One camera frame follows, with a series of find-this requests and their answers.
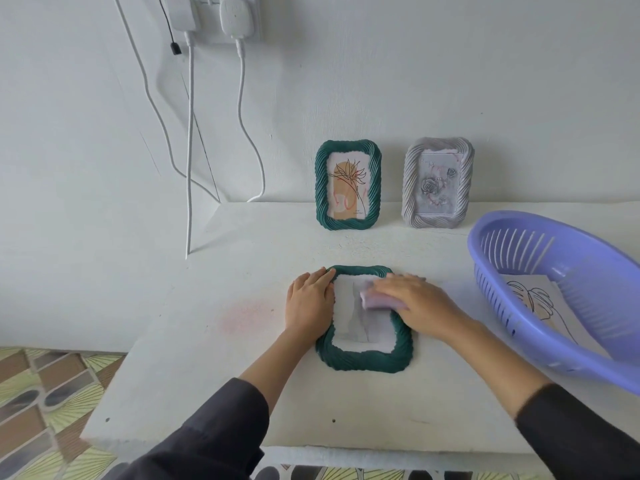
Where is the person's right hand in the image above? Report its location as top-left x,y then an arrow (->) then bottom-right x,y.
367,273 -> 471,344

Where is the person's left hand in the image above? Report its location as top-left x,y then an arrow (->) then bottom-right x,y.
283,267 -> 337,345

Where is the pink purple cloth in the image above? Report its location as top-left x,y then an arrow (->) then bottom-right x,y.
359,280 -> 409,311

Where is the grey frame with rose drawing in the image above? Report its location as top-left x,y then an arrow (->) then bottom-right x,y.
401,137 -> 475,229

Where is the purple plastic basket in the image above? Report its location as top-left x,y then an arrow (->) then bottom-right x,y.
467,210 -> 640,397

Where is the person's left forearm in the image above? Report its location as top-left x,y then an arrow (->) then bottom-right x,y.
112,327 -> 321,480

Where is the person's right forearm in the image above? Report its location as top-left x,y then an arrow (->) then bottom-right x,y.
442,319 -> 640,480

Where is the white rounded charger adapter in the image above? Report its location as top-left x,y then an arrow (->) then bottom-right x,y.
219,0 -> 256,41

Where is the white rectangular charger adapter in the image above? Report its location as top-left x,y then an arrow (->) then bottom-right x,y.
162,0 -> 202,33

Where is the curved white charging cable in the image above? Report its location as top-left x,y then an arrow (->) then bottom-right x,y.
235,38 -> 267,203

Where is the thin white cable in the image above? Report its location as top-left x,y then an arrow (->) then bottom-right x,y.
111,0 -> 221,203

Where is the black cable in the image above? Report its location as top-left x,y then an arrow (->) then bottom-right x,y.
157,0 -> 183,57

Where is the white wall socket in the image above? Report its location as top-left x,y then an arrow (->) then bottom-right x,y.
159,0 -> 263,45

